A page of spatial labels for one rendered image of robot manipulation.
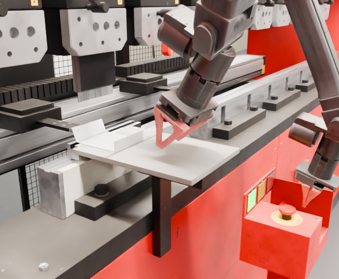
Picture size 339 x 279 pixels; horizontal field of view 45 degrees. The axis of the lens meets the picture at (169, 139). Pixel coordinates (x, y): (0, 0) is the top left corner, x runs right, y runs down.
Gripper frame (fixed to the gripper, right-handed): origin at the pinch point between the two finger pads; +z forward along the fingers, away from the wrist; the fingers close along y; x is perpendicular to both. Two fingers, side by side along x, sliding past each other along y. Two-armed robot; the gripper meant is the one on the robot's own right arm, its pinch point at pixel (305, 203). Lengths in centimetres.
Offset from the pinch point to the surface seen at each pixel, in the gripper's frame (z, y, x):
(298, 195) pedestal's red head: 1.6, 3.0, -5.2
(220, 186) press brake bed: 2.7, 19.8, 8.1
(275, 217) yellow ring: 1.4, 3.8, 10.6
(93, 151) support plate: -13, 33, 44
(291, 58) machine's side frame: 3, 63, -179
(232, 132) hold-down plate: -3.6, 28.2, -12.3
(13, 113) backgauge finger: -8, 61, 40
